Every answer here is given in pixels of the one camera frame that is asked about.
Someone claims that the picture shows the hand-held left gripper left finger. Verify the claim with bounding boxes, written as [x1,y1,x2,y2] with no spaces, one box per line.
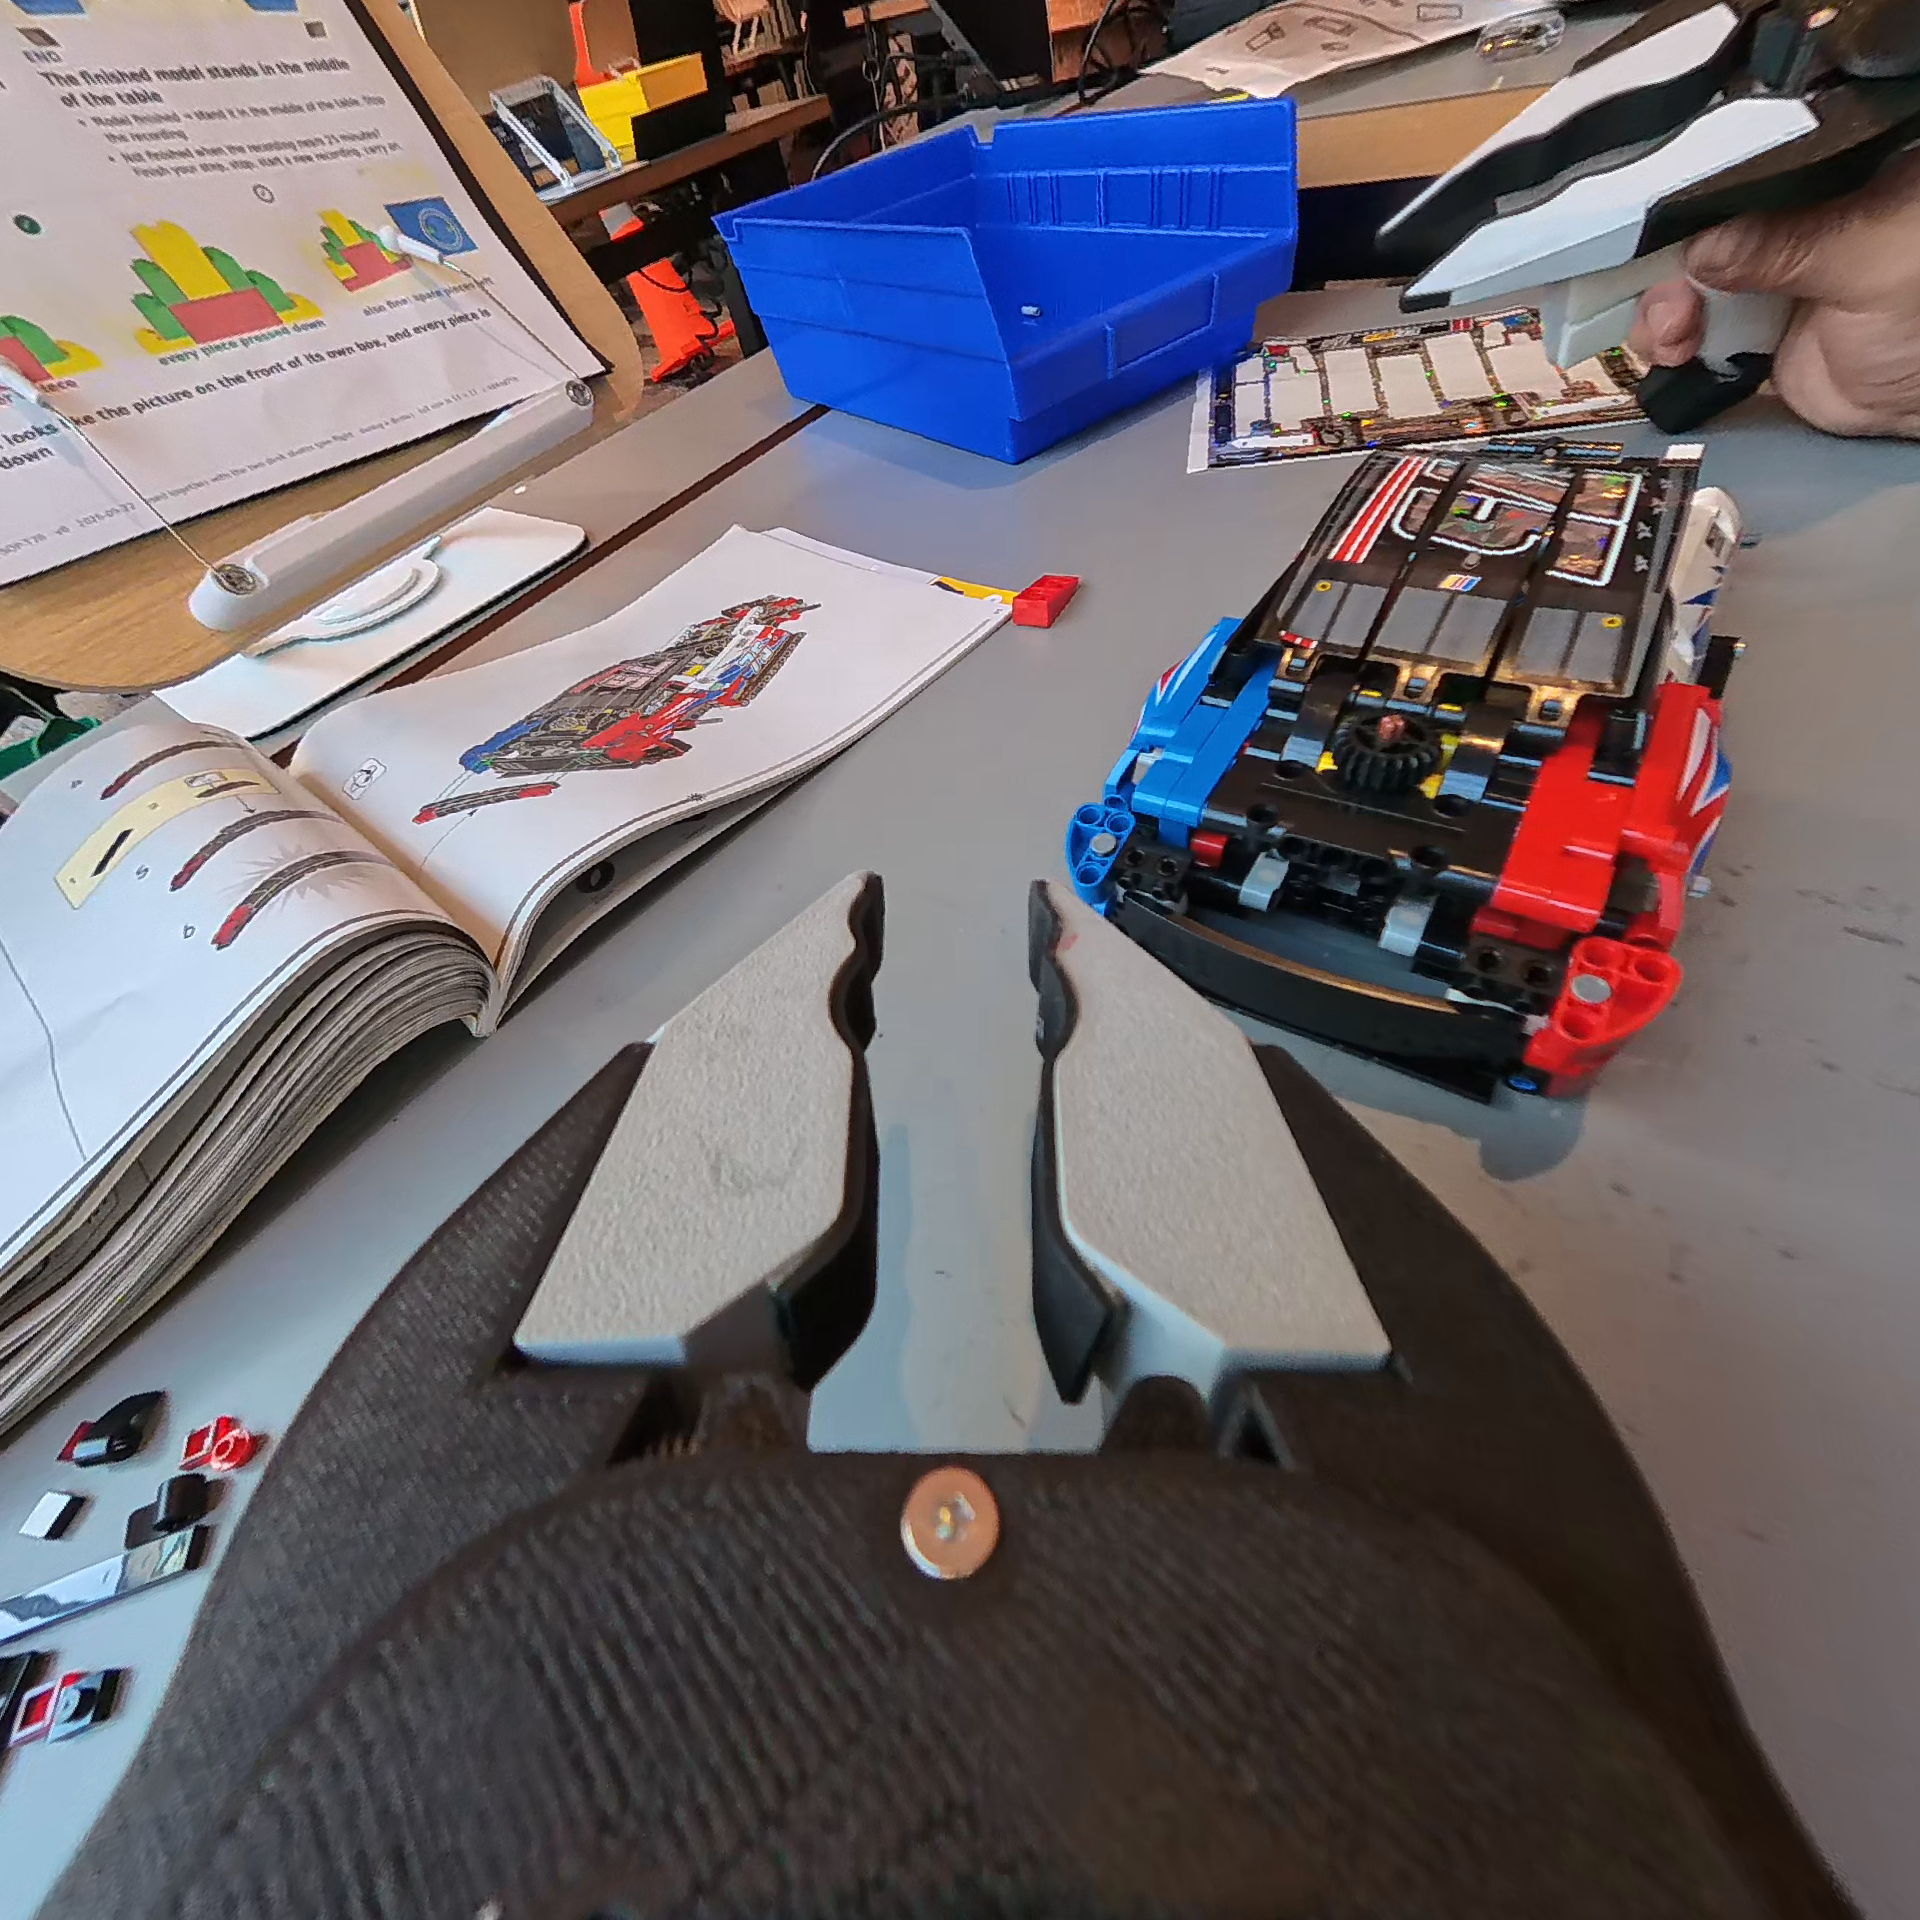
[510,870,890,1392]

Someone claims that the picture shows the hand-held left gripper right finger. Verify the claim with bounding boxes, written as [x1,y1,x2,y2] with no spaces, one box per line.
[1025,878,1397,1406]

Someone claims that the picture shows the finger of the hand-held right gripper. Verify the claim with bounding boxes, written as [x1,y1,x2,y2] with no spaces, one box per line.
[1397,90,1825,318]
[1373,0,1754,245]

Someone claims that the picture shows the toy brick car model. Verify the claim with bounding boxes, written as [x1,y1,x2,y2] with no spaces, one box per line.
[1068,441,1751,1106]

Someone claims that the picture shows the instruction booklet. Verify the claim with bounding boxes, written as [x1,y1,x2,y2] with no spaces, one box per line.
[0,527,1012,1432]

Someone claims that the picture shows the person's right hand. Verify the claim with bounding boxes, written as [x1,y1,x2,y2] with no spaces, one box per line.
[1627,150,1920,441]

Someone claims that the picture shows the neighbouring wooden-edged table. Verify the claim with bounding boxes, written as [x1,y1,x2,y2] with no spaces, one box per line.
[547,45,1653,287]

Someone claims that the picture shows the holographic sticker sheet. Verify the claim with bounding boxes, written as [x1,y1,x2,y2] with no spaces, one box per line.
[1189,303,1653,477]

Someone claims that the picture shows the white paper sheet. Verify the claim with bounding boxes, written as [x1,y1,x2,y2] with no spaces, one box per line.
[1160,0,1561,101]

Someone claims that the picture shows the blue plastic bin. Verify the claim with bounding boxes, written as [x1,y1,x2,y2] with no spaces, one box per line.
[716,95,1300,466]

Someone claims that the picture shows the white board stand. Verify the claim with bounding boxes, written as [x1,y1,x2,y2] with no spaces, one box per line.
[153,383,594,740]

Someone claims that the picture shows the loose small brick pieces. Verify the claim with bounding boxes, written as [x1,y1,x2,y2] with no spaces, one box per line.
[0,1388,268,1755]

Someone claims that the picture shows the orange cone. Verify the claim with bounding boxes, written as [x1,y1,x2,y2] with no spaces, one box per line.
[604,206,740,384]

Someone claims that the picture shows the yellow box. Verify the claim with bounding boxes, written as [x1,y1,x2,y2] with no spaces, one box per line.
[574,57,708,164]

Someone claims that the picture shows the clear acrylic stand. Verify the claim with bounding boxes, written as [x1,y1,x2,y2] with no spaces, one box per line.
[488,80,619,193]

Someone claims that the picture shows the instruction board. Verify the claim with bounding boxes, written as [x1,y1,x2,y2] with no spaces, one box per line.
[0,0,650,697]

